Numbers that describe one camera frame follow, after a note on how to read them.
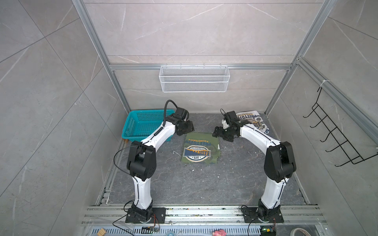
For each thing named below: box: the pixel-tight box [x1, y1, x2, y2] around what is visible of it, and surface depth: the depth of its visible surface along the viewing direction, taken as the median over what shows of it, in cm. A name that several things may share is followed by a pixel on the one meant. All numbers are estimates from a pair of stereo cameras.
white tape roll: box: [289, 227, 313, 236], surface depth 70 cm
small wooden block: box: [96, 227, 107, 236], surface depth 70 cm
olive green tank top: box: [181, 131, 221, 164], surface depth 97 cm
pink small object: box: [212, 229, 227, 236], surface depth 68 cm
